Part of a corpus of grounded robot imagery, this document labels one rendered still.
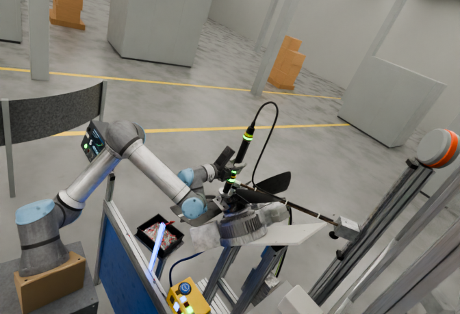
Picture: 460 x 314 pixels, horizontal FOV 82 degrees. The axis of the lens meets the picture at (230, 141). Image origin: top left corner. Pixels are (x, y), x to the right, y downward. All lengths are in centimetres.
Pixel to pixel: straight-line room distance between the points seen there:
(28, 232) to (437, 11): 1384
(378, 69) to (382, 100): 86
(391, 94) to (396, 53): 580
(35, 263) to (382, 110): 808
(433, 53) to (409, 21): 171
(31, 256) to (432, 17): 1383
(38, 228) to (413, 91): 795
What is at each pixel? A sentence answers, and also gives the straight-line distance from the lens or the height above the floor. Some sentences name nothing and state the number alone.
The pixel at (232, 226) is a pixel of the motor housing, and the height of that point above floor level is 113.
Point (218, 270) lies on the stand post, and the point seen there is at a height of 68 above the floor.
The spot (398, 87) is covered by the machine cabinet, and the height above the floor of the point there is 148.
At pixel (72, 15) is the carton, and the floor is 33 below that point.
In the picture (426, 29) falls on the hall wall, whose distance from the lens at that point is 1387.
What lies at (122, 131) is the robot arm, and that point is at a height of 160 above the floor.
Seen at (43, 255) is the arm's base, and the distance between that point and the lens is 118.
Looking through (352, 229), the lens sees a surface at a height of 138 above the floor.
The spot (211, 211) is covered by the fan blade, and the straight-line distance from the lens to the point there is 140.
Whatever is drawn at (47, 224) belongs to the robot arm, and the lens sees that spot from 118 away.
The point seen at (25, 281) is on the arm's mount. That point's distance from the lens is 116.
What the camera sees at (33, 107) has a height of 87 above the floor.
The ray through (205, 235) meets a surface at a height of 101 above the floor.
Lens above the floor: 213
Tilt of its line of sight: 27 degrees down
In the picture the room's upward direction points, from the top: 21 degrees clockwise
